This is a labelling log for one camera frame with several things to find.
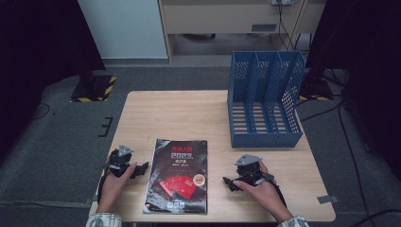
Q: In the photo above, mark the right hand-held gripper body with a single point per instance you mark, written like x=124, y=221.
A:
x=249, y=171

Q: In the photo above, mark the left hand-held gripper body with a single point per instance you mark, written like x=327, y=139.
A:
x=118, y=162

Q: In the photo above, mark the black book with red print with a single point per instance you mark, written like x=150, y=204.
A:
x=176, y=176

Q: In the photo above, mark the blue plastic file rack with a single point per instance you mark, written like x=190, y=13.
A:
x=263, y=135

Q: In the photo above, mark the person's left hand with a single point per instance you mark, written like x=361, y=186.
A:
x=110, y=189

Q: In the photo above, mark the person's right hand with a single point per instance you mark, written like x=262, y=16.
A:
x=266, y=195

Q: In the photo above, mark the grey tape piece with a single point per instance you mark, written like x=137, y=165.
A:
x=327, y=199
x=90, y=200

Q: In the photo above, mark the striped yellow black stand base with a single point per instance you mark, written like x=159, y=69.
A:
x=94, y=88

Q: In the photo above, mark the white cabinet panel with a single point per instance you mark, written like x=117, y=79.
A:
x=126, y=28

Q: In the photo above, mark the beige wooden desk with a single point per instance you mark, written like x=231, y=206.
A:
x=220, y=19

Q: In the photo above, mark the dark curtain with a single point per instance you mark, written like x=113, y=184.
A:
x=369, y=63

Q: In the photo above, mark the white power strip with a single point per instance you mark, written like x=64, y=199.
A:
x=283, y=1

